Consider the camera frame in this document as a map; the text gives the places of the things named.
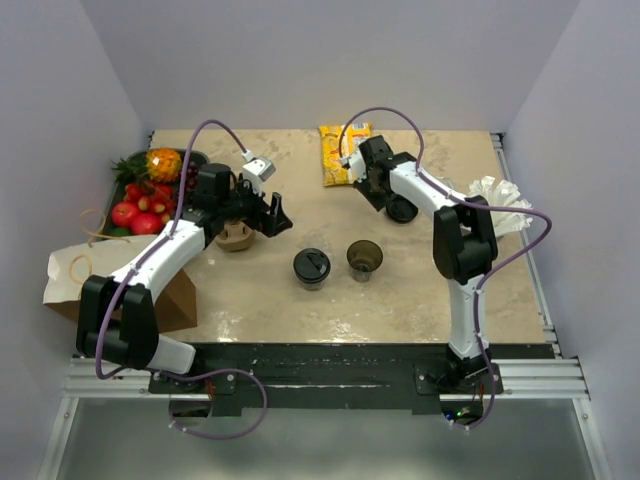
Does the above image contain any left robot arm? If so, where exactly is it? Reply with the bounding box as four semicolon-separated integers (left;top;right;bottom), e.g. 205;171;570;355
76;158;292;392

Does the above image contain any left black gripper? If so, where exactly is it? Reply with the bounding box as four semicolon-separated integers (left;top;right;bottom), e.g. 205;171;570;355
219;174;292;237

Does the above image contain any red apple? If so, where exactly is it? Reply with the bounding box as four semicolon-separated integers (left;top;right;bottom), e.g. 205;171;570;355
111;201;141;228
129;213;164;235

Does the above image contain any brown paper bag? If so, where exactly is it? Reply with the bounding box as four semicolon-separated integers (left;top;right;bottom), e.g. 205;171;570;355
43;217;197;333

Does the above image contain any yellow snack bag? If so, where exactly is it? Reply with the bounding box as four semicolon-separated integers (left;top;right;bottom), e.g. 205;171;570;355
318;122;372;187

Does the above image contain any dark coffee cup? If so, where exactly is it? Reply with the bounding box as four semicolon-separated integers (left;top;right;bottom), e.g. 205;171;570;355
297;275;326;291
346;240;384;282

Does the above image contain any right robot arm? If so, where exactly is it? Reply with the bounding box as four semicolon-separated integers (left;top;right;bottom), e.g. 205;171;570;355
341;136;498;393

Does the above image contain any purple grapes bunch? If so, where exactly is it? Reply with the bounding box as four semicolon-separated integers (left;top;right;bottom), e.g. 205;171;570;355
174;160;201;208

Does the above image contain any small red fruits cluster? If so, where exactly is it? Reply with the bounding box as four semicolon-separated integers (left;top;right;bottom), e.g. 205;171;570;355
124;182;175;224

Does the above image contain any orange toy pineapple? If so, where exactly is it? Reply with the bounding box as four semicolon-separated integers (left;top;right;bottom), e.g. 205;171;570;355
145;148;182;184

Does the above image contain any cardboard cup carrier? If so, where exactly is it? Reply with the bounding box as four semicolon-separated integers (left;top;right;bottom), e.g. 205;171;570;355
214;222;256;252

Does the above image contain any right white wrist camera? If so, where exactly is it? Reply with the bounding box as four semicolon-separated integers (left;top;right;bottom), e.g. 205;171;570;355
340;148;367;183

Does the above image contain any black cup lid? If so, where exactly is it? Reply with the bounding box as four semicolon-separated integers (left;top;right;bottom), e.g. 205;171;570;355
293;248;331;277
385;196;419;224

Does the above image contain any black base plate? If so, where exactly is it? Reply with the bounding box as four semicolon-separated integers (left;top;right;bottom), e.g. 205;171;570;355
147;342;557;419

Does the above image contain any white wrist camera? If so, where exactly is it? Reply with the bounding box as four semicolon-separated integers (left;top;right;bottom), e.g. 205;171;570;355
340;148;367;183
241;150;276;196

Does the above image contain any aluminium frame rail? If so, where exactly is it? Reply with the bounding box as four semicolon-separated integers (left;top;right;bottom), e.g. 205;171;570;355
63;359;589;400

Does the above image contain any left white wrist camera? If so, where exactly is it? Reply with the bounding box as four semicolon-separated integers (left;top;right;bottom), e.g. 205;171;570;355
241;150;276;196

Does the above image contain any green lime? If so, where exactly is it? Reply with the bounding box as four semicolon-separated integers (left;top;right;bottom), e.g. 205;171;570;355
108;227;131;238

